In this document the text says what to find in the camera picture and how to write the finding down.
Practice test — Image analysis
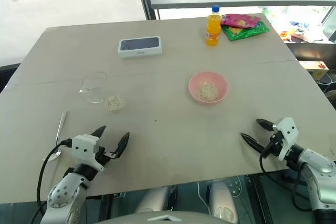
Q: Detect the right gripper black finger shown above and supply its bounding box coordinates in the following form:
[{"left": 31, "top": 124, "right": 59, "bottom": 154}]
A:
[
  {"left": 240, "top": 132, "right": 265, "bottom": 154},
  {"left": 256, "top": 118, "right": 276, "bottom": 132}
]

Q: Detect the orange soda bottle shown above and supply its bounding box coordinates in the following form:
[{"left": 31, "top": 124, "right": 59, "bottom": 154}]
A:
[{"left": 205, "top": 4, "right": 223, "bottom": 47}]

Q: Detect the silver left robot leg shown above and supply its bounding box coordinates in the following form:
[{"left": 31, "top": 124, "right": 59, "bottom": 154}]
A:
[{"left": 134, "top": 185, "right": 177, "bottom": 215}]

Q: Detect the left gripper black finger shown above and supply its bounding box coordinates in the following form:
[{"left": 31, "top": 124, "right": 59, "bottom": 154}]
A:
[
  {"left": 90, "top": 125, "right": 107, "bottom": 139},
  {"left": 113, "top": 131, "right": 131, "bottom": 159}
]

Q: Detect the dark side bench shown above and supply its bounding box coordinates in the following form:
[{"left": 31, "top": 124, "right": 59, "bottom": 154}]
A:
[{"left": 287, "top": 40, "right": 336, "bottom": 62}]

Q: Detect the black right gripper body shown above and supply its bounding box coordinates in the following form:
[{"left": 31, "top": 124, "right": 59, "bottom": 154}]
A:
[{"left": 262, "top": 132, "right": 286, "bottom": 158}]

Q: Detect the yellow cardboard box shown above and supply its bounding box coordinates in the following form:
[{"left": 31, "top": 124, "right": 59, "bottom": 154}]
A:
[{"left": 298, "top": 60, "right": 330, "bottom": 80}]

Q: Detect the silver right robot leg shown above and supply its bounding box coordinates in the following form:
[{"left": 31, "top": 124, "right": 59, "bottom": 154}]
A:
[{"left": 209, "top": 181, "right": 240, "bottom": 223}]

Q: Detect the silver robot leg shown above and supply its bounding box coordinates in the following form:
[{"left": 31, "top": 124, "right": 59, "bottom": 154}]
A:
[
  {"left": 209, "top": 181, "right": 240, "bottom": 223},
  {"left": 134, "top": 185, "right": 177, "bottom": 215}
]

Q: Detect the metal spoon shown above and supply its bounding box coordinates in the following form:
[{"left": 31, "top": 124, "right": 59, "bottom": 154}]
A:
[{"left": 41, "top": 111, "right": 68, "bottom": 163}]

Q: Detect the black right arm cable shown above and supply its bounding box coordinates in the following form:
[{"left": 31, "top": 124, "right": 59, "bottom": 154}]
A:
[{"left": 259, "top": 140, "right": 317, "bottom": 212}]

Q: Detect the pink bowl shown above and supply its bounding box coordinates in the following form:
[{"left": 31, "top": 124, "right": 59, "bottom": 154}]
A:
[{"left": 187, "top": 71, "right": 229, "bottom": 106}]

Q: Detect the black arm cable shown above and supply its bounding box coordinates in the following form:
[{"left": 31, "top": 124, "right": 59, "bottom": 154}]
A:
[
  {"left": 259, "top": 140, "right": 317, "bottom": 212},
  {"left": 28, "top": 139, "right": 73, "bottom": 224}
]

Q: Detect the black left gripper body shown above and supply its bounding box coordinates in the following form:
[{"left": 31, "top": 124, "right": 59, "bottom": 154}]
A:
[{"left": 94, "top": 145, "right": 118, "bottom": 168}]

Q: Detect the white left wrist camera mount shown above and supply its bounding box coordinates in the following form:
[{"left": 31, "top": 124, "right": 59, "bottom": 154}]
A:
[{"left": 71, "top": 134, "right": 106, "bottom": 173}]

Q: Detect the clear glass cup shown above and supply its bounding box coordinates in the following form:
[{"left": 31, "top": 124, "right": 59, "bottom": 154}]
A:
[{"left": 78, "top": 70, "right": 109, "bottom": 104}]

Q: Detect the grey robot torso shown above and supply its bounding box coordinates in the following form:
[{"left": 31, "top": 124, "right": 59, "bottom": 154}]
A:
[{"left": 93, "top": 209, "right": 238, "bottom": 224}]

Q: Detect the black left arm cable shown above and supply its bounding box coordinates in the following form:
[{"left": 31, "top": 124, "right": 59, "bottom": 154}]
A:
[{"left": 28, "top": 139, "right": 73, "bottom": 224}]

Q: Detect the pink snack bag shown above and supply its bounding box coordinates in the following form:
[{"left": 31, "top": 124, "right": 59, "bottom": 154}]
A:
[{"left": 220, "top": 14, "right": 262, "bottom": 29}]

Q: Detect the colourful clutter pile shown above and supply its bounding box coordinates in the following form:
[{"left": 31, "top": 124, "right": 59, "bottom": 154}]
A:
[{"left": 279, "top": 18, "right": 324, "bottom": 43}]

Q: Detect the thin white cable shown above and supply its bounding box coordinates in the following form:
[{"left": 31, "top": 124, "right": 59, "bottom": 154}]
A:
[{"left": 196, "top": 182, "right": 211, "bottom": 207}]

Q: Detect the small pile of rice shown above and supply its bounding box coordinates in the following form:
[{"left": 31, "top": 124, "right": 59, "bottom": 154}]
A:
[{"left": 104, "top": 95, "right": 127, "bottom": 112}]

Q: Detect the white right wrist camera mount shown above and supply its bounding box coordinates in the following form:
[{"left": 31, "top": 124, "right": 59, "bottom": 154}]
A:
[{"left": 272, "top": 116, "right": 300, "bottom": 162}]

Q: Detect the green snack bag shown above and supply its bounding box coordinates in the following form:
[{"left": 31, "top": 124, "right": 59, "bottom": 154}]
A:
[{"left": 221, "top": 20, "right": 271, "bottom": 42}]

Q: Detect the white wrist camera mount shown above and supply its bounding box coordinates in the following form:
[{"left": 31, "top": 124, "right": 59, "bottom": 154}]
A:
[
  {"left": 71, "top": 134, "right": 106, "bottom": 173},
  {"left": 272, "top": 116, "right": 300, "bottom": 162}
]

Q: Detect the white smartphone box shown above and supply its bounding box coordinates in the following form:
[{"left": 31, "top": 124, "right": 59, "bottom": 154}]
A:
[{"left": 117, "top": 35, "right": 163, "bottom": 59}]

